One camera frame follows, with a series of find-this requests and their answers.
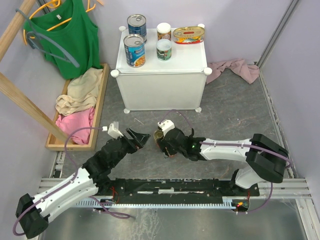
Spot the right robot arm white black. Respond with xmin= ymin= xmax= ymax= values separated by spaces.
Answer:
xmin=154 ymin=127 xmax=292 ymax=196

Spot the mauve cloth on floor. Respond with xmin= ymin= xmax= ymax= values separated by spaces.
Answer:
xmin=206 ymin=58 xmax=260 ymax=84

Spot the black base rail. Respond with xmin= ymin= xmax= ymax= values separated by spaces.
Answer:
xmin=95 ymin=178 xmax=260 ymax=204

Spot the orange can white lid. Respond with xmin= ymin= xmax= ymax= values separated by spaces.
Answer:
xmin=156 ymin=22 xmax=172 ymax=41

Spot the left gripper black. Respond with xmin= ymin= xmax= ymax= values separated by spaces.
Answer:
xmin=110 ymin=127 xmax=150 ymax=168

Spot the purple cable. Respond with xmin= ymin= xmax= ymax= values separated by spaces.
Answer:
xmin=12 ymin=126 xmax=137 ymax=237
xmin=159 ymin=109 xmax=293 ymax=216

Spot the pink cloth in tray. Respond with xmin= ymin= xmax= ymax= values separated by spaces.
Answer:
xmin=55 ymin=107 xmax=95 ymax=145

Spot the blue can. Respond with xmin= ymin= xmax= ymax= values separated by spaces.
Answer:
xmin=123 ymin=34 xmax=146 ymax=68
xmin=127 ymin=14 xmax=147 ymax=43

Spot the aluminium frame post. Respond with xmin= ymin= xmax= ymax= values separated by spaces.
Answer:
xmin=257 ymin=0 xmax=301 ymax=69

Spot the grey blue clothes hanger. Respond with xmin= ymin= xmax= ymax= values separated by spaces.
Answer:
xmin=14 ymin=8 xmax=81 ymax=68

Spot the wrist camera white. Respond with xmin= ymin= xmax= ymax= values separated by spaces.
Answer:
xmin=102 ymin=121 xmax=124 ymax=139
xmin=157 ymin=119 xmax=175 ymax=132

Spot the aluminium floor rail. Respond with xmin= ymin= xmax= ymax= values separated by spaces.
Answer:
xmin=37 ymin=178 xmax=312 ymax=200

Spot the white cable duct comb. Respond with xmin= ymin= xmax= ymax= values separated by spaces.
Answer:
xmin=73 ymin=198 xmax=236 ymax=210

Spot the beige cloth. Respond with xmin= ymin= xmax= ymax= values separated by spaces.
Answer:
xmin=55 ymin=68 xmax=103 ymax=116

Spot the white cube cabinet counter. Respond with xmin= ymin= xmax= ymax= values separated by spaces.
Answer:
xmin=111 ymin=26 xmax=212 ymax=114

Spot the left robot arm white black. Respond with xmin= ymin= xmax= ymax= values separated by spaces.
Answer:
xmin=12 ymin=122 xmax=150 ymax=239

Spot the wooden rack pole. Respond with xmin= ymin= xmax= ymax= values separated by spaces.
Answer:
xmin=0 ymin=0 xmax=36 ymax=61
xmin=0 ymin=73 xmax=70 ymax=142

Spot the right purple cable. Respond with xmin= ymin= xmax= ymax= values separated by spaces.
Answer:
xmin=159 ymin=109 xmax=293 ymax=216

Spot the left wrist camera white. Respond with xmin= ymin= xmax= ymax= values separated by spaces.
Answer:
xmin=102 ymin=121 xmax=124 ymax=139

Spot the wooden rack pole lower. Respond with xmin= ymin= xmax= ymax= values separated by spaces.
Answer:
xmin=0 ymin=73 xmax=70 ymax=142

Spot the oval gold tin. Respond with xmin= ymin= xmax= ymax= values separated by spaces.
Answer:
xmin=172 ymin=26 xmax=205 ymax=45
xmin=153 ymin=129 xmax=164 ymax=149

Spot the green can white lid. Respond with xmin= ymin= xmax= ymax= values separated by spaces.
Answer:
xmin=156 ymin=39 xmax=172 ymax=61

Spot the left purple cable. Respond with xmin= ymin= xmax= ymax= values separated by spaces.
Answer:
xmin=12 ymin=126 xmax=137 ymax=237

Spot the wooden rack pole upper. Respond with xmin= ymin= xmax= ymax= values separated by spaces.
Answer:
xmin=0 ymin=0 xmax=36 ymax=61

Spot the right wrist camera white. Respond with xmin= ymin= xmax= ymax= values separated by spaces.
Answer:
xmin=157 ymin=119 xmax=175 ymax=132

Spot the orange clothes hanger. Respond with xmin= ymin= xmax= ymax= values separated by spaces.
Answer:
xmin=22 ymin=0 xmax=104 ymax=45

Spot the green tank top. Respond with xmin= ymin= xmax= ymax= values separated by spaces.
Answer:
xmin=29 ymin=11 xmax=102 ymax=79

